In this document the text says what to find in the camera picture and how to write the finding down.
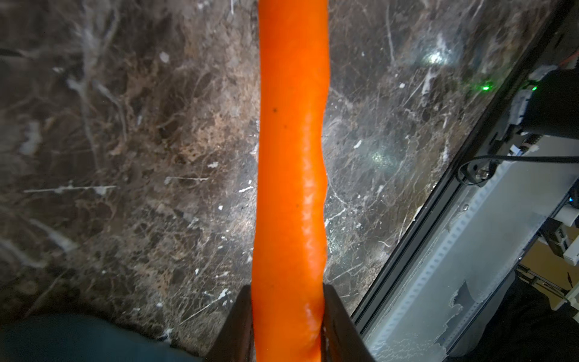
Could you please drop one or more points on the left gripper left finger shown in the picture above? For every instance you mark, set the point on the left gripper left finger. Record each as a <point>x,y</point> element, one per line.
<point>235,340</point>

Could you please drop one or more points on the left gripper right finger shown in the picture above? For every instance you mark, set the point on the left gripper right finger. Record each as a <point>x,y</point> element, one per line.
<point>340,340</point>

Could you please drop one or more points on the orange handle sickle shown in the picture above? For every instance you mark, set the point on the orange handle sickle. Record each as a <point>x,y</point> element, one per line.
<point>290,247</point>

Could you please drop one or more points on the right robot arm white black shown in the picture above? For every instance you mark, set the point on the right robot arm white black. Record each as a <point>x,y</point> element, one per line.
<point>548,105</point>

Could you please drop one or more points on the teal rectangular storage tray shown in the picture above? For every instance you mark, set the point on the teal rectangular storage tray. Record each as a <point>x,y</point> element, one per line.
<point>74,337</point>

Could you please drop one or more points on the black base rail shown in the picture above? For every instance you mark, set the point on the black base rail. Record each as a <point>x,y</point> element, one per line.
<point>506,180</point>

